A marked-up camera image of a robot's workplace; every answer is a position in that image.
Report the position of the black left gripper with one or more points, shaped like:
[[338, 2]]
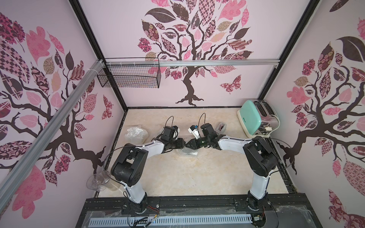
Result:
[[181, 143]]

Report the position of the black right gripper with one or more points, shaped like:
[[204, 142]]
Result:
[[196, 143]]

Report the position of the bubble wrap sheet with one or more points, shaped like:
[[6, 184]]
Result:
[[187, 152], [136, 135]]

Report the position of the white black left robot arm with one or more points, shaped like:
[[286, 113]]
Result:
[[129, 165]]

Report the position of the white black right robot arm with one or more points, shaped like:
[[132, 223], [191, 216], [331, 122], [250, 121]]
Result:
[[259, 153]]

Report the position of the grey tape dispenser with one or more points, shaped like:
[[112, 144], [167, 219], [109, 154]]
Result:
[[221, 128]]

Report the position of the mint green toaster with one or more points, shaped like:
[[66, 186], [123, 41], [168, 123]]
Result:
[[258, 118]]

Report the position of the clear plastic cup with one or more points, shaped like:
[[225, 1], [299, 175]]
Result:
[[102, 181]]

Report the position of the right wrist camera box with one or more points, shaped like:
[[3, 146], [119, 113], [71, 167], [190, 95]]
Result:
[[194, 131]]

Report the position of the black wire wall basket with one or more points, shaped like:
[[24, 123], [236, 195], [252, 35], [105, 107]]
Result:
[[131, 73]]

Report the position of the white slotted cable duct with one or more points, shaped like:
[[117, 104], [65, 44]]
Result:
[[169, 221]]

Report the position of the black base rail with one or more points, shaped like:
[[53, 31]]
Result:
[[291, 210]]

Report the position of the aluminium frame bar back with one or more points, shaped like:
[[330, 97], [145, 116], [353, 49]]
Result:
[[242, 62]]

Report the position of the aluminium frame bar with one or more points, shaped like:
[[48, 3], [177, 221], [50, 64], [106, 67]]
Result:
[[242, 62], [17, 175]]

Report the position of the aluminium frame bar left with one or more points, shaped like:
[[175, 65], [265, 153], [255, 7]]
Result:
[[17, 175]]

